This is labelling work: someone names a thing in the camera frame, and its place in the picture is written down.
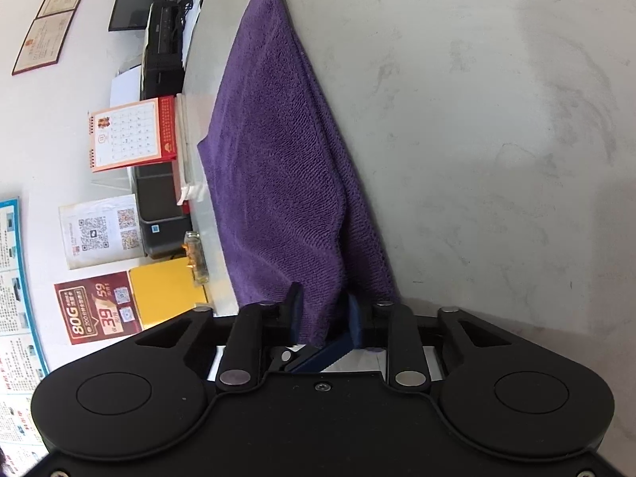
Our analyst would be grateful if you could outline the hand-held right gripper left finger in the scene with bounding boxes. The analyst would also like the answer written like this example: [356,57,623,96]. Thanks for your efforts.
[134,283,303,392]

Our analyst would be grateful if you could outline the blue-bordered wall poster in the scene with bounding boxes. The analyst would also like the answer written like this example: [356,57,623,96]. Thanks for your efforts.
[0,198,50,458]

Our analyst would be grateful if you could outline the red advert poster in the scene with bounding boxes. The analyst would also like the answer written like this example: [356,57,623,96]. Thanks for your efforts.
[54,271,142,346]

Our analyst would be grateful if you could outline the red desk calendar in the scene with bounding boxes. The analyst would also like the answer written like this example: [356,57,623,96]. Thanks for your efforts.
[87,95,178,174]

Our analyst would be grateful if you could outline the white paper sheets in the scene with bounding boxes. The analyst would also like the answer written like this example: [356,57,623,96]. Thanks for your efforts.
[176,0,207,68]

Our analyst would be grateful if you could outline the yellow box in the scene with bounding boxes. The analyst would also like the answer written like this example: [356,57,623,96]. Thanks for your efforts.
[128,262,212,331]

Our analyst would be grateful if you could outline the purple towel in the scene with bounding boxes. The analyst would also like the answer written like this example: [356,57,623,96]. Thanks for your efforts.
[196,0,402,349]

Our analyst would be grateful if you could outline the glass ashtray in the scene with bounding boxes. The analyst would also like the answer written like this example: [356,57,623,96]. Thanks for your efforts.
[183,231,207,286]

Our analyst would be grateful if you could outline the black inkjet printer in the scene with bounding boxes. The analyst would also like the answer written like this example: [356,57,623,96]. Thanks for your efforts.
[140,2,187,100]

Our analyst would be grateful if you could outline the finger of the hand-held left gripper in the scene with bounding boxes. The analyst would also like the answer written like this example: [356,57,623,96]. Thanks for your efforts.
[272,335,355,373]

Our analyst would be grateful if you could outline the white code sheet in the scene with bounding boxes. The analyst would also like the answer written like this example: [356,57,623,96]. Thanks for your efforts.
[58,195,145,270]

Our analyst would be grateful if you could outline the black printer with blue sticker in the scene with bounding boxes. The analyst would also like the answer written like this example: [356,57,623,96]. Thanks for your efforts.
[133,164,194,259]

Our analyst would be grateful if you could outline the computer monitor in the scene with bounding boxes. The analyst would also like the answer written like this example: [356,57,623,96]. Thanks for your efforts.
[108,0,160,32]

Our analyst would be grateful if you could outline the blank white paper sheet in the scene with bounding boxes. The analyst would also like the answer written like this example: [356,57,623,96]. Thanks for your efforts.
[109,67,145,110]

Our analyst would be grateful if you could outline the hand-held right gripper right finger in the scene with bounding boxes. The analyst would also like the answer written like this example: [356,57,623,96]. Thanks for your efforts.
[348,293,512,392]

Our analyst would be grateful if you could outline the large framed certificate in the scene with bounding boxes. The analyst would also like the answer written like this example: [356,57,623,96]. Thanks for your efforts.
[11,10,75,77]

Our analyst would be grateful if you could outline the white thick book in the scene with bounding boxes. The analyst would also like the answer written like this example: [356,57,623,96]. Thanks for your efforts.
[175,95,212,204]

